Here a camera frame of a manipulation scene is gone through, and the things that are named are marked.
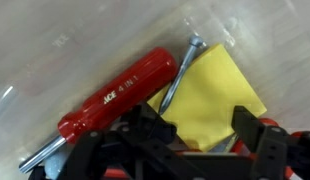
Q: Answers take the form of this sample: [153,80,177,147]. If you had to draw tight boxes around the red handled cutters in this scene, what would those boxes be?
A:
[101,116,310,180]

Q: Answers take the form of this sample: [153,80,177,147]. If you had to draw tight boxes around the orange sponge block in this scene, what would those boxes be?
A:
[146,43,268,153]

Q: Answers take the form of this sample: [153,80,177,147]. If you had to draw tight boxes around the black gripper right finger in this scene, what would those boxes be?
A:
[230,105,310,180]

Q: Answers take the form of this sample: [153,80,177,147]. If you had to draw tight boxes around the silver round-head bolt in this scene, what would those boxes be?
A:
[158,34,207,116]

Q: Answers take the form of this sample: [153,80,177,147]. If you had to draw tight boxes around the clear plastic storage box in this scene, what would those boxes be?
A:
[0,0,310,180]

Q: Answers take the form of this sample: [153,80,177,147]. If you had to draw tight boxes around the red handled screwdriver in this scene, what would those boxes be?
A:
[18,46,179,175]

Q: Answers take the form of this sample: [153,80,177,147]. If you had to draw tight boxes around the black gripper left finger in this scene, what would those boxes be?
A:
[58,103,183,180]

